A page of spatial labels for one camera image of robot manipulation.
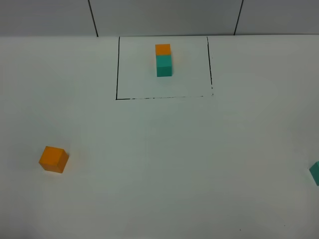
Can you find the orange template block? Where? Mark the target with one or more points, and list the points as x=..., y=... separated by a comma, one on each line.
x=162, y=49

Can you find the teal template block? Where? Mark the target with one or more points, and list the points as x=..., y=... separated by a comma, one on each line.
x=164, y=65

